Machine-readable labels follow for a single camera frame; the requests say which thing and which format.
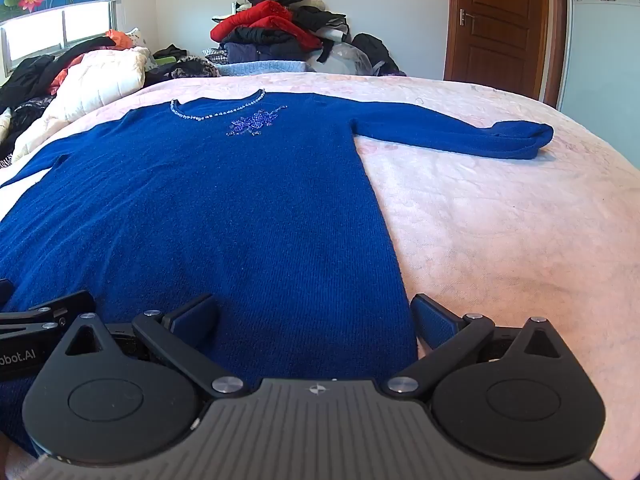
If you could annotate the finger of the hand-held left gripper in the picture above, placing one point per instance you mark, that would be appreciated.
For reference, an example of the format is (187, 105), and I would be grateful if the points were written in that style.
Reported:
(5, 291)
(65, 306)

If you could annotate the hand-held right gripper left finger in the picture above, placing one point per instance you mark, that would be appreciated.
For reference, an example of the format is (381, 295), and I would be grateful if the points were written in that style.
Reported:
(196, 319)

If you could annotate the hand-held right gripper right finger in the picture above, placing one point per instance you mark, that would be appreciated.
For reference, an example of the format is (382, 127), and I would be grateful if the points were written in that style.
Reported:
(431, 321)

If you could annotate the blue knit sweater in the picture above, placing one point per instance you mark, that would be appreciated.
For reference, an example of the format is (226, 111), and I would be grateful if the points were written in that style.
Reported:
(225, 210)

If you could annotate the pile of clothes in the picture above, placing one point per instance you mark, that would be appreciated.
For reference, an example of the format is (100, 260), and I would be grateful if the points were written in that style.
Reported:
(270, 25)

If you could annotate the pink bed sheet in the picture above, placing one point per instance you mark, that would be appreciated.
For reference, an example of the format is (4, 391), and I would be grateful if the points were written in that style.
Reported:
(500, 235)

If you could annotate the black jacket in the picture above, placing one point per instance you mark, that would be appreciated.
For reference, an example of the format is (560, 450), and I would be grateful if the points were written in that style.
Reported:
(35, 72)

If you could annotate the white quilted jacket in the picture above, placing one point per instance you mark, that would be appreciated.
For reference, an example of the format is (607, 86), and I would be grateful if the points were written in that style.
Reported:
(100, 80)

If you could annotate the dark patterned clothing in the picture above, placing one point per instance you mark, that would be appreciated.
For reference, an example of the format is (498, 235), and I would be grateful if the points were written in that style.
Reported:
(192, 67)

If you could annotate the green item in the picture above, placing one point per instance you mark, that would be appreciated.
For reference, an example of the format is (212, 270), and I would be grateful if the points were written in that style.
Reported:
(164, 62)

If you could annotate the light blue blanket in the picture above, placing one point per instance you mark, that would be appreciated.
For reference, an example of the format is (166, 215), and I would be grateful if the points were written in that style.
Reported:
(265, 67)

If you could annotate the orange garment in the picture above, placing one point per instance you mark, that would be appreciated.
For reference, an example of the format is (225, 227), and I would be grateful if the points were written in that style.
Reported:
(117, 39)

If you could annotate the clear plastic bag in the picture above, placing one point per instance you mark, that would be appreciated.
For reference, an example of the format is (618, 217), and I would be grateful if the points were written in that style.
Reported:
(350, 60)

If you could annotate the black bag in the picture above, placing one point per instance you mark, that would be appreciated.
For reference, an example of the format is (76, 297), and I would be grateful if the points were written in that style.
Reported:
(375, 52)

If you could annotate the white floral pillow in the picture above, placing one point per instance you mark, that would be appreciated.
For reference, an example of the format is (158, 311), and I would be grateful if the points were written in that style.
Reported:
(136, 37)

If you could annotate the brown wooden door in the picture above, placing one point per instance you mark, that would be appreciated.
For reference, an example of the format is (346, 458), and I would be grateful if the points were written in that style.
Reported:
(500, 25)

